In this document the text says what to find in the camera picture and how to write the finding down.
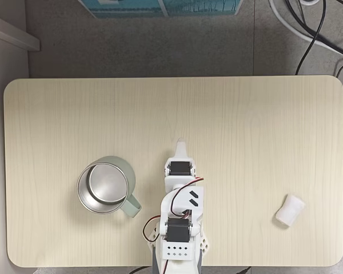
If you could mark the white furniture ledge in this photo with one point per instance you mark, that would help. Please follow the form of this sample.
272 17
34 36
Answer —
11 31

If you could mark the green mug with steel interior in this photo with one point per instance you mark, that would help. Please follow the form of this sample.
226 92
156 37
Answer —
103 182

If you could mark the teal printed box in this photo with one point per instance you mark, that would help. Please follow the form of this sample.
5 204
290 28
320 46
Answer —
160 7

